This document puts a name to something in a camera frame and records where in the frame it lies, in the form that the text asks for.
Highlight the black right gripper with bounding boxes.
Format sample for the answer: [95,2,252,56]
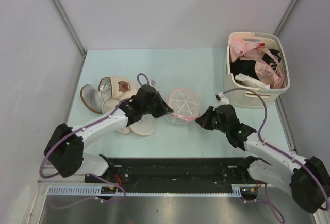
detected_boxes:
[195,106,229,134]

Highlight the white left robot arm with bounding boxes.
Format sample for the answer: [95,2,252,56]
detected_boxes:
[39,84,173,183]

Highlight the cream plastic laundry basket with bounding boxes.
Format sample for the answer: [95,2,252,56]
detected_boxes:
[223,32,290,108]

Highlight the white bra in basket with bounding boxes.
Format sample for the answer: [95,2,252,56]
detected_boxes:
[235,73,270,89]

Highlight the silver brown-rimmed bra cup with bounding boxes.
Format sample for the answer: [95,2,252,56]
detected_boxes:
[80,84,103,114]

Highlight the black garment in basket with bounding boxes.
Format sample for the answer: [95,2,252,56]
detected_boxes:
[230,54,277,80]

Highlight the pink bras in basket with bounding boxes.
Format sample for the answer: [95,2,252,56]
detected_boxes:
[229,37,285,89]

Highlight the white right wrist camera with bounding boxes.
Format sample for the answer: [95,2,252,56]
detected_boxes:
[215,92,230,106]

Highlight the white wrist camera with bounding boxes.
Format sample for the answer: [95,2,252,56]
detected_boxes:
[149,79,156,87]
[215,92,230,106]

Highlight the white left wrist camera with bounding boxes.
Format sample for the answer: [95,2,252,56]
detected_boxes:
[149,79,156,87]

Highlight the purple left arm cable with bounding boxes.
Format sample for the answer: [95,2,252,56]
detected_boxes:
[38,73,155,209]

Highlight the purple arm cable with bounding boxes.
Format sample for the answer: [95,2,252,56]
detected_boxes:
[221,88,330,223]
[38,73,155,209]

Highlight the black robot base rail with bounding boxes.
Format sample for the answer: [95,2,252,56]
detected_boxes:
[84,157,262,188]

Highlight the white slotted cable duct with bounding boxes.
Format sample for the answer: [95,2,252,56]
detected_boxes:
[47,184,262,197]

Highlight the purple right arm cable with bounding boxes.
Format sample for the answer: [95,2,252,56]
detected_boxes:
[221,88,330,223]

